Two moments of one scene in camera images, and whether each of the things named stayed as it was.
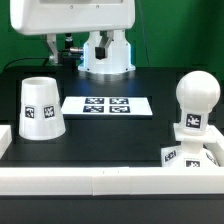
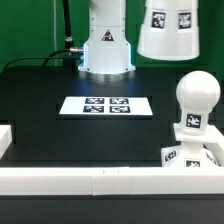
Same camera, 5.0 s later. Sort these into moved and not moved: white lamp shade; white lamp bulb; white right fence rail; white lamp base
Moved: white lamp shade
Not moved: white right fence rail; white lamp bulb; white lamp base
